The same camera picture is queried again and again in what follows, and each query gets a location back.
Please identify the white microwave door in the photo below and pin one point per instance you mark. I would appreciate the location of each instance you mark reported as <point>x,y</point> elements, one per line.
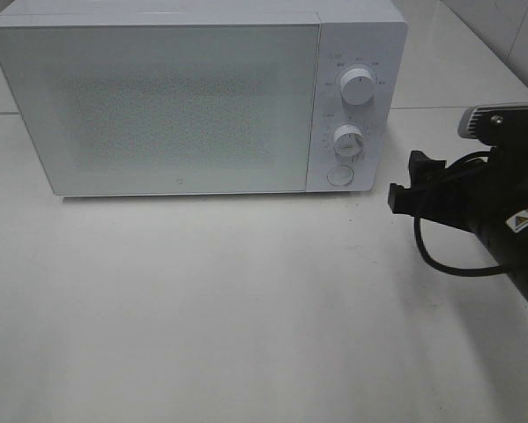
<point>165,110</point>

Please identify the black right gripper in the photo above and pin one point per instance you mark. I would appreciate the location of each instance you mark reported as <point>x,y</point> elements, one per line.
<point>484,193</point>

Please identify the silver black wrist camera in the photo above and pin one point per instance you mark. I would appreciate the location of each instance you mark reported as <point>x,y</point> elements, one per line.
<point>495,124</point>

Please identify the round white door button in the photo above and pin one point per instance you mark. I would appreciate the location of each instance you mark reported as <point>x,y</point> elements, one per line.
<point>340,176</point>

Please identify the white microwave oven body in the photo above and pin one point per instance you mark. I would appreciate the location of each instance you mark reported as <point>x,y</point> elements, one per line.
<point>174,98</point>

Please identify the white timer knob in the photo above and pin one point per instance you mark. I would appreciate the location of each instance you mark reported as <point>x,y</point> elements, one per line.
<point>347,141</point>

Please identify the white upper power knob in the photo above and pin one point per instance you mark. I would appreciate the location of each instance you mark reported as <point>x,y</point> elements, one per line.
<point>357,85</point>

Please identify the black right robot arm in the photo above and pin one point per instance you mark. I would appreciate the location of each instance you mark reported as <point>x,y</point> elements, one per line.
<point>510,255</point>

